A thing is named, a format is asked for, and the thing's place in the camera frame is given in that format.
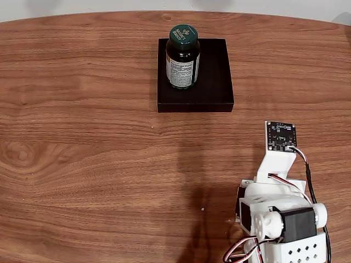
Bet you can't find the black camera board white mount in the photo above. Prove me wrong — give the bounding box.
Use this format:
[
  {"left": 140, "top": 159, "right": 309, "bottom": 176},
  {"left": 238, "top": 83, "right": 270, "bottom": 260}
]
[{"left": 264, "top": 121, "right": 297, "bottom": 187}]

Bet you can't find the black camera cable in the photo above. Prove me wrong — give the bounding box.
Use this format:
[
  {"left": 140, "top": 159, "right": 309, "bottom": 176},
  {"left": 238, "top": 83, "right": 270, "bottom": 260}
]
[{"left": 290, "top": 146, "right": 332, "bottom": 263}]

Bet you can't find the green-capped pill bottle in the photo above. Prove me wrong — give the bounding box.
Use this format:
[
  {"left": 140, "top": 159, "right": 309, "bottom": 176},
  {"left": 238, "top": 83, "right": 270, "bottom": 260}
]
[{"left": 165, "top": 24, "right": 201, "bottom": 92}]

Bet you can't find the red white black servo cable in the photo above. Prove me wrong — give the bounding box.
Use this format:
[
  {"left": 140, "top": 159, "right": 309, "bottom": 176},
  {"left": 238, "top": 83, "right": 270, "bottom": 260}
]
[
  {"left": 268, "top": 173, "right": 313, "bottom": 205},
  {"left": 222, "top": 237, "right": 265, "bottom": 263}
]

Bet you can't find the shallow black box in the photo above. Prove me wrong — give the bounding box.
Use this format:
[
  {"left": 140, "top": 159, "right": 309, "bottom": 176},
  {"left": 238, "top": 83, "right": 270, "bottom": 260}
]
[{"left": 157, "top": 38, "right": 235, "bottom": 113}]

